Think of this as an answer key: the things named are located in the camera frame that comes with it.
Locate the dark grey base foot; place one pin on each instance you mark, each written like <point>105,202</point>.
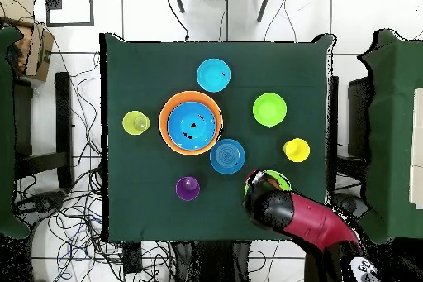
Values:
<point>43,204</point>
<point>347,202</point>

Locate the dark green tablecloth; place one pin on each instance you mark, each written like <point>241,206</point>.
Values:
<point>148,73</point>

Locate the white box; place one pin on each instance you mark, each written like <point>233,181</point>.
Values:
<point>418,146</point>

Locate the translucent yellow-green cup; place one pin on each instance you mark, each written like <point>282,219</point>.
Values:
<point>135,123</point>

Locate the purple cup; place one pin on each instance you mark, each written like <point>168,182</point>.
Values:
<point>187,189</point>

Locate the black square floor frame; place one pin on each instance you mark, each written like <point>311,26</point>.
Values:
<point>69,24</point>

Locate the small ribbed blue bowl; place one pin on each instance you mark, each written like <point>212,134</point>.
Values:
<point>227,156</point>

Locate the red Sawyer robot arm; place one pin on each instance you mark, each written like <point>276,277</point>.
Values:
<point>314,222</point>

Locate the black power box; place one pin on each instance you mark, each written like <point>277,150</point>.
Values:
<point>132,259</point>

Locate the large orange bowl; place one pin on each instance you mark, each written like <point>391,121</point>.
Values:
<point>163,130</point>

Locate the opaque yellow cup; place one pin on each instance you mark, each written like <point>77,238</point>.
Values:
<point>296,150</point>

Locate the black camera tripod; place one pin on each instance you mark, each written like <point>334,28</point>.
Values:
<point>178,0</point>

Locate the green cloth covered table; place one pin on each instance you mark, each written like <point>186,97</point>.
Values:
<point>5,130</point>
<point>393,113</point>

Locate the large blue bowl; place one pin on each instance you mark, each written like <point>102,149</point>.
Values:
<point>191,120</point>

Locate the small green bowl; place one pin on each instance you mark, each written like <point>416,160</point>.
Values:
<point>269,110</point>

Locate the large green bowl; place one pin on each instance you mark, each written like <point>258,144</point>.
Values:
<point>281,179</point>

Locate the small cyan bowl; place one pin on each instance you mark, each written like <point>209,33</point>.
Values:
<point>213,75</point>

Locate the brown cardboard box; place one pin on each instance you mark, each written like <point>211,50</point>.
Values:
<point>39,53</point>

